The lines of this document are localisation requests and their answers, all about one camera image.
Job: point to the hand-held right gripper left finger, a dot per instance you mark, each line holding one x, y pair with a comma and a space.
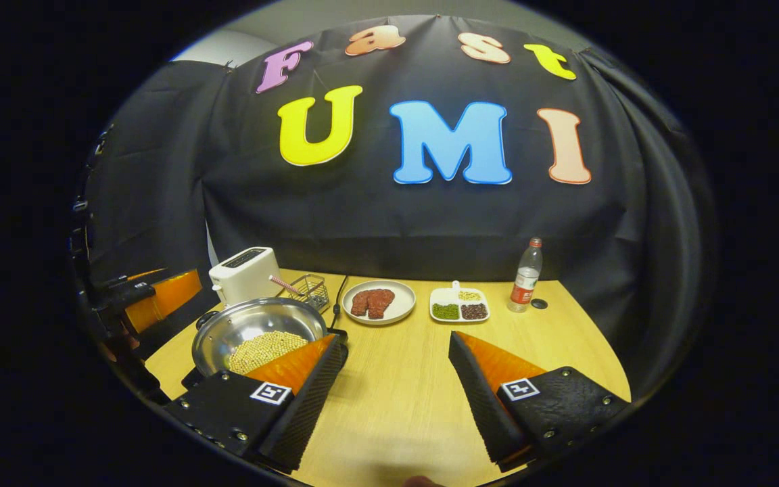
312, 399

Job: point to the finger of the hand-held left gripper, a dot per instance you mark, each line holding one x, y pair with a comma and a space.
166, 297
126, 285

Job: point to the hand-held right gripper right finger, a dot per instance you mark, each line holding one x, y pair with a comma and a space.
474, 399

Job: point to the black induction cooktop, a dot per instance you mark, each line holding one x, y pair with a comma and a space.
337, 345

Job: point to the steel pot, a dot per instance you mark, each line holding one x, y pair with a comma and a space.
247, 321

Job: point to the pile of soybeans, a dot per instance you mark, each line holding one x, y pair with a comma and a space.
264, 350

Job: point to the white toaster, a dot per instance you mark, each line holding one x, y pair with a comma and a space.
244, 274

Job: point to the white divided dish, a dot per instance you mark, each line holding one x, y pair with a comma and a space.
458, 310

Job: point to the raw red meat slices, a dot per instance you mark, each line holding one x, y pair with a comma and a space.
372, 303

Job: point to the pink striped stick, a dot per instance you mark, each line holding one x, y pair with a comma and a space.
287, 284

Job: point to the white round plate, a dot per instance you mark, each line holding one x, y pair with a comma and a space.
403, 304

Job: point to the clear plastic water bottle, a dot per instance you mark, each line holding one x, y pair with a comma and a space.
525, 281

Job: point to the black backdrop cloth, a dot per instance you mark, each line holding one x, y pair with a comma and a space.
389, 216

